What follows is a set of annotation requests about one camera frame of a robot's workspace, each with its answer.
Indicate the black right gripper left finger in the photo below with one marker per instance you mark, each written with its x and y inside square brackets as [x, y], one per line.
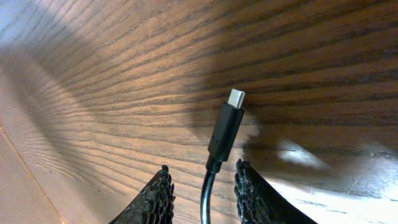
[154, 204]

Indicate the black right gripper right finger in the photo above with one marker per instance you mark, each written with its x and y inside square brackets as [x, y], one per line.
[259, 202]

